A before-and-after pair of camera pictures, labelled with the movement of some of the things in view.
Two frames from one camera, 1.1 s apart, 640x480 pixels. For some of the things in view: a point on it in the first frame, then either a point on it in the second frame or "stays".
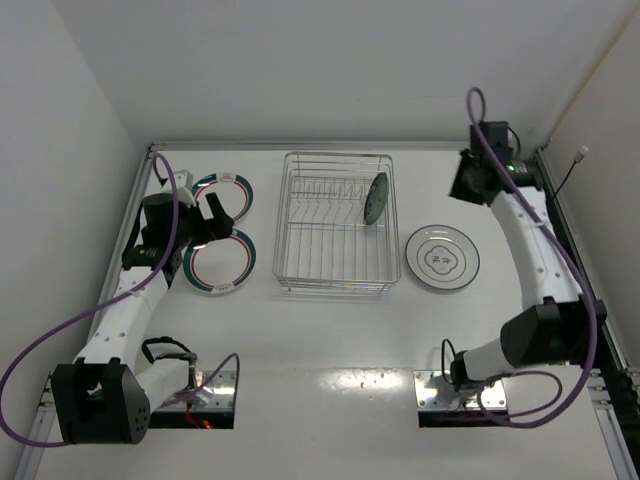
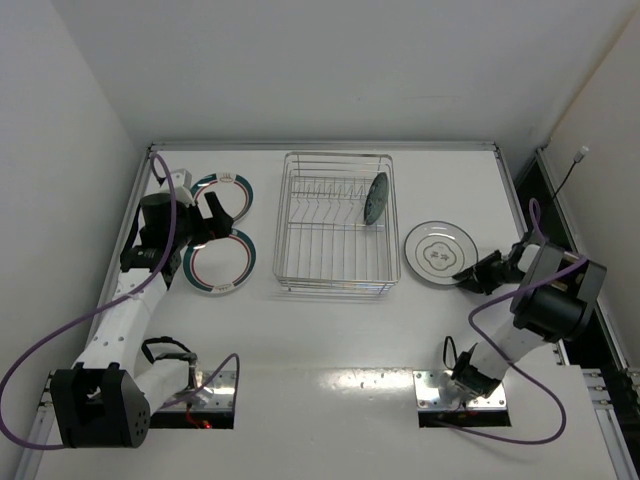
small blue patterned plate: (376, 199) stays
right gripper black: (460, 182) to (493, 270)
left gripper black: (201, 225) stays
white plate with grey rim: (443, 257) stays
